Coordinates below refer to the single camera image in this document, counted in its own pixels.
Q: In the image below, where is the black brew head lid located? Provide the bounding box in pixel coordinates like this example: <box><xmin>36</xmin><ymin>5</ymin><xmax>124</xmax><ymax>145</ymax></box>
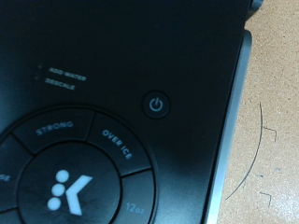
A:
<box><xmin>0</xmin><ymin>0</ymin><xmax>254</xmax><ymax>224</ymax></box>

